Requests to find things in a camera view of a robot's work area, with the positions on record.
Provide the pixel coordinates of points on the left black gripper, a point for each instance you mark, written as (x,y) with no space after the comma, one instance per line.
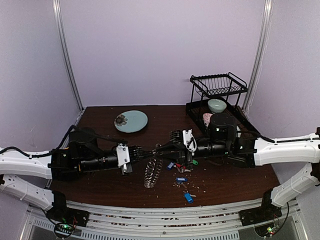
(134,152)

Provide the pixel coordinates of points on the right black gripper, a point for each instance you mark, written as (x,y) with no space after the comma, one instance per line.
(180,146)

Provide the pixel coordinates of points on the pile of tagged keys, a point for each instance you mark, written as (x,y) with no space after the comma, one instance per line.
(182,168)

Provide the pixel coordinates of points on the blue tagged key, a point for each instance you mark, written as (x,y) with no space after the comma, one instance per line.
(181,181)
(189,197)

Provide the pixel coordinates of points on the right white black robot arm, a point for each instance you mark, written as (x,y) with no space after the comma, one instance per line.
(225,140)

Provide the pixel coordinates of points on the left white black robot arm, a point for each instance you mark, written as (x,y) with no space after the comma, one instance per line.
(85,152)

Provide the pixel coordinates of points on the teal flower plate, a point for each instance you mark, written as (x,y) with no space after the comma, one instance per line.
(131,121)

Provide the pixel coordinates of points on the pink patterned bowl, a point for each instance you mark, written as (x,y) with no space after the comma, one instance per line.
(207,119)

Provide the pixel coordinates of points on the light green bowl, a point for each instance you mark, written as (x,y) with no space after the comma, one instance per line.
(216,105)

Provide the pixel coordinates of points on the left green led board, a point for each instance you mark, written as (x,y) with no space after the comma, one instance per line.
(63,229)

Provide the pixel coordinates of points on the green led board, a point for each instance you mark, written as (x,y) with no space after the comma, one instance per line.
(63,229)
(266,230)

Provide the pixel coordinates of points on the right green led board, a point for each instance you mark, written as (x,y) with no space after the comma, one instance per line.
(266,230)

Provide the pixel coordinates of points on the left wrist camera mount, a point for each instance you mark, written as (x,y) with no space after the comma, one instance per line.
(123,155)

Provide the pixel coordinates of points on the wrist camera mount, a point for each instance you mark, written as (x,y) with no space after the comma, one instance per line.
(189,140)
(123,155)

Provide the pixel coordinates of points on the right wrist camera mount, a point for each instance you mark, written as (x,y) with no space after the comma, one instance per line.
(189,140)

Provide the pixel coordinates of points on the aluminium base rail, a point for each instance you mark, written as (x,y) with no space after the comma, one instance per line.
(216,222)

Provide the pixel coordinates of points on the right aluminium frame post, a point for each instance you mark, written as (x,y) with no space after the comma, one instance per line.
(258,60)

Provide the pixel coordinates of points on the aluminium frame post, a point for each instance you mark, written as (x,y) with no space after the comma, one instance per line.
(66,56)
(258,60)

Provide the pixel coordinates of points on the left aluminium frame post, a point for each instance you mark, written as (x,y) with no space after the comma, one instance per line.
(66,56)

